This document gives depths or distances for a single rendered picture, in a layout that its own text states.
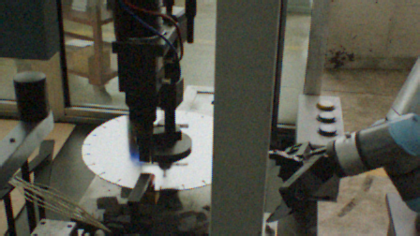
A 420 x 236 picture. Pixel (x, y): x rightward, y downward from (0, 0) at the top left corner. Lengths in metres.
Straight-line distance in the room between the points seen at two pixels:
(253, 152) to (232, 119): 0.03
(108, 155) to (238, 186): 0.75
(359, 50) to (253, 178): 3.93
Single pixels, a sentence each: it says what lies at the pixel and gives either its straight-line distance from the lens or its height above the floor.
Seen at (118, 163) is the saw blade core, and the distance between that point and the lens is 1.13.
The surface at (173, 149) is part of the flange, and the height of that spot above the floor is 0.96.
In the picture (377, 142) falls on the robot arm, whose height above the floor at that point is 1.05.
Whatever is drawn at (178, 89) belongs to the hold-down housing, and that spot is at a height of 1.11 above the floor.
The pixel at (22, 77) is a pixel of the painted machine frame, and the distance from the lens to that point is 1.09.
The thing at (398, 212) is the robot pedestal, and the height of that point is 0.75.
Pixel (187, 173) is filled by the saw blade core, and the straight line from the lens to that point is 1.09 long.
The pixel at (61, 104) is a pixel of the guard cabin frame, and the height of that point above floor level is 0.80.
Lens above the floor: 1.53
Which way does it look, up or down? 26 degrees down
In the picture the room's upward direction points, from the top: 2 degrees clockwise
